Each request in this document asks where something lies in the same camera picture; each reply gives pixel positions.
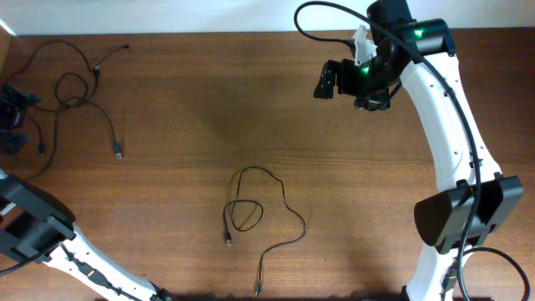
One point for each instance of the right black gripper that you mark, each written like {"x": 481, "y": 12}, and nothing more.
{"x": 339, "y": 77}

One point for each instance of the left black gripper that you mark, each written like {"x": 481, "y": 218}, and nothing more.
{"x": 11, "y": 115}

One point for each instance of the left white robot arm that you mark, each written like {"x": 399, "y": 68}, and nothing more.
{"x": 38, "y": 228}

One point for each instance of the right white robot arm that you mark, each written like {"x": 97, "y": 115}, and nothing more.
{"x": 392, "y": 51}

